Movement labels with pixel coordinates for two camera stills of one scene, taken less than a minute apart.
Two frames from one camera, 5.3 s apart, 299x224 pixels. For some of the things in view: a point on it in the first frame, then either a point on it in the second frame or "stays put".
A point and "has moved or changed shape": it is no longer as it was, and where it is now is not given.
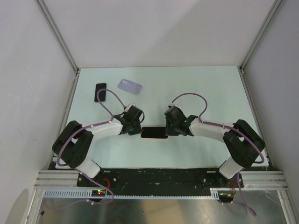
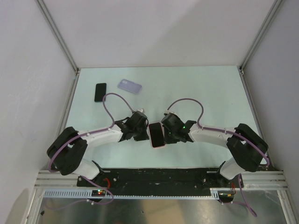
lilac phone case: x=130 y=86 stays put
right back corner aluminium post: x=272 y=13 stays put
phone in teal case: x=102 y=94 stays put
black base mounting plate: x=160 y=179 stays put
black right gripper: x=169 y=132 → x=167 y=140
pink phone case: x=151 y=137 has moved or changed shape
